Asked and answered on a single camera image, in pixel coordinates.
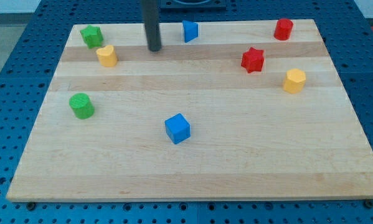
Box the yellow heart block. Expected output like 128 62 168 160
96 45 118 67

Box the blue cube block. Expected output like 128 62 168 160
164 113 191 144

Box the light wooden board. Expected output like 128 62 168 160
6 19 373 203

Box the blue triangle block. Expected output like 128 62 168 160
182 21 199 43

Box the red star block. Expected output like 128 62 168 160
241 47 265 73

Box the green cylinder block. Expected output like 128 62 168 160
69 93 95 119

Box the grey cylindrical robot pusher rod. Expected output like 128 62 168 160
141 0 161 52

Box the yellow hexagon block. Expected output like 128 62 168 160
283 68 306 94

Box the green star block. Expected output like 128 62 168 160
80 25 103 49

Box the red cylinder block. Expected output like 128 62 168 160
273 18 294 40

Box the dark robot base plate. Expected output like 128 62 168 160
159 0 227 9

